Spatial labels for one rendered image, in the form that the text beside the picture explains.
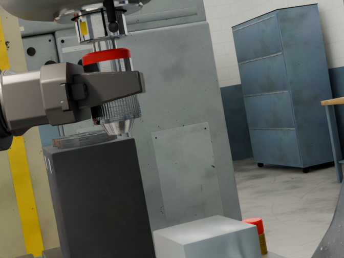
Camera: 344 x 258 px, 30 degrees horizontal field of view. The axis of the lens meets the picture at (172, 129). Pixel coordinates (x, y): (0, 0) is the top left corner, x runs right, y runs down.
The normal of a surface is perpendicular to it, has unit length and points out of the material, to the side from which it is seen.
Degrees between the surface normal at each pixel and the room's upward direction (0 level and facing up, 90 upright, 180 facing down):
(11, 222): 90
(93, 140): 90
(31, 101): 90
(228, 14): 90
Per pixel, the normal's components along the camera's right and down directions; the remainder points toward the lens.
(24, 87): -0.02, 0.06
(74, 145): -0.33, 0.11
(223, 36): 0.29, 0.00
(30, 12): 0.00, 1.00
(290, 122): -0.94, 0.18
